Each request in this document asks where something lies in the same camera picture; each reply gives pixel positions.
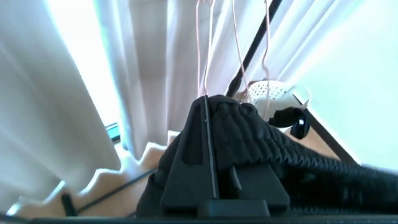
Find white laundry basket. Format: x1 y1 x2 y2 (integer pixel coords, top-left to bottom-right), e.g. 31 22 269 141
245 80 312 123

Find window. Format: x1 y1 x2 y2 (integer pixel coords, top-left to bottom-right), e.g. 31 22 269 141
45 0 126 144

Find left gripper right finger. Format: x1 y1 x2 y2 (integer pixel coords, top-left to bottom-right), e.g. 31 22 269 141
217 164 291 216

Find pink clothes hanger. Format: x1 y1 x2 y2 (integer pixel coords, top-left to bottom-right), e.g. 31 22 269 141
195 0 217 98
231 0 272 121

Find black garment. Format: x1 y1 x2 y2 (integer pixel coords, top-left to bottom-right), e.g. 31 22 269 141
268 106 312 141

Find black clothes rack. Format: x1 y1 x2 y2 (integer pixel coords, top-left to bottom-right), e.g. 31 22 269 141
60 0 284 218

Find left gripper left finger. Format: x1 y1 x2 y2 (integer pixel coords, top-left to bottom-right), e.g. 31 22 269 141
160 95 219 217

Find black shorts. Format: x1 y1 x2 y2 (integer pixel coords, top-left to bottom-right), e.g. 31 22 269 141
136 94 398 218

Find beige curtain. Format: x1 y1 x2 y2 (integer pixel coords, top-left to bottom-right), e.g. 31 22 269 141
93 0 365 160
0 0 123 213

